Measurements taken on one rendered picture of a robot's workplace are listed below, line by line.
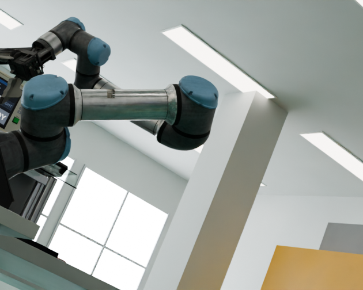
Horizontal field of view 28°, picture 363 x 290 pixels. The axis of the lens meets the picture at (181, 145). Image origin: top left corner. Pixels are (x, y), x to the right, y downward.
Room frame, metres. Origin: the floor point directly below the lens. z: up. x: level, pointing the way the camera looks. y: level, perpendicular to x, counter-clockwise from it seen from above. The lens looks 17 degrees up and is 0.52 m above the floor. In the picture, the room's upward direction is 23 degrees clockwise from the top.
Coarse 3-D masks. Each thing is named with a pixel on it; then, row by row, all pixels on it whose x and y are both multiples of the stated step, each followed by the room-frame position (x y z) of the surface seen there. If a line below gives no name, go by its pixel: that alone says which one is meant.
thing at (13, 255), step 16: (0, 240) 2.34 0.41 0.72; (16, 240) 2.36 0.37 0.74; (0, 256) 2.69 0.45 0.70; (16, 256) 2.39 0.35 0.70; (32, 256) 2.40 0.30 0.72; (48, 256) 2.42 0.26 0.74; (16, 272) 3.22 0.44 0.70; (32, 272) 2.81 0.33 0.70; (48, 272) 2.48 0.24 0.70; (64, 272) 2.46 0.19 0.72; (80, 272) 2.49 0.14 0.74; (48, 288) 3.40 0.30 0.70; (64, 288) 2.95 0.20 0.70; (80, 288) 2.60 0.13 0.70; (96, 288) 2.53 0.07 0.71; (112, 288) 2.56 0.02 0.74
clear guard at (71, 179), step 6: (42, 168) 2.46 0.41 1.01; (48, 168) 2.48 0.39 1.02; (54, 168) 2.51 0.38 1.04; (48, 174) 2.77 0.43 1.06; (54, 174) 2.49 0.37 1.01; (60, 174) 2.51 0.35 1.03; (66, 174) 2.54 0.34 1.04; (72, 174) 2.56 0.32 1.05; (60, 180) 2.50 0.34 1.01; (66, 180) 2.52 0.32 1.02; (72, 180) 2.54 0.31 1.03; (72, 186) 2.53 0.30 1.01
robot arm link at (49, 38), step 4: (48, 32) 2.02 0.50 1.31; (40, 36) 2.02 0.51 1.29; (44, 36) 2.01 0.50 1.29; (48, 36) 2.01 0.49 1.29; (52, 36) 2.01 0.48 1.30; (56, 36) 2.01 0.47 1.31; (44, 40) 2.00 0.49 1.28; (48, 40) 2.00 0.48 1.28; (52, 40) 2.01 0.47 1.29; (56, 40) 2.01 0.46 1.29; (48, 44) 2.01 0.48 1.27; (52, 44) 2.01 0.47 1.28; (56, 44) 2.01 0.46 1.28; (60, 44) 2.02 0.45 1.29; (56, 48) 2.02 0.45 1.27; (60, 48) 2.03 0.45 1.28; (56, 52) 2.03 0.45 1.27; (60, 52) 2.05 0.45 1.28
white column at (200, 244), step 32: (224, 96) 6.75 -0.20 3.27; (256, 96) 6.34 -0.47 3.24; (224, 128) 6.55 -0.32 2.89; (256, 128) 6.41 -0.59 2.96; (224, 160) 6.38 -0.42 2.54; (256, 160) 6.48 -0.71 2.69; (192, 192) 6.63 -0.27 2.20; (224, 192) 6.37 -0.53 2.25; (256, 192) 6.55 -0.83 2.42; (192, 224) 6.45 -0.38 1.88; (224, 224) 6.44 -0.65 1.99; (160, 256) 6.71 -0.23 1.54; (192, 256) 6.34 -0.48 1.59; (224, 256) 6.50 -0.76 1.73; (160, 288) 6.53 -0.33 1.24; (192, 288) 6.40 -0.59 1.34
